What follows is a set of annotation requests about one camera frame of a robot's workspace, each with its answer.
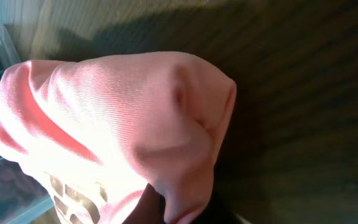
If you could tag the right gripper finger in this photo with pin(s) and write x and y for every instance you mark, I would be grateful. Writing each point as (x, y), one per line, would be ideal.
(149, 210)

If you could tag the pink printed t-shirt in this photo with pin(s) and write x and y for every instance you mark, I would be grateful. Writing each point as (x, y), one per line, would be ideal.
(95, 133)

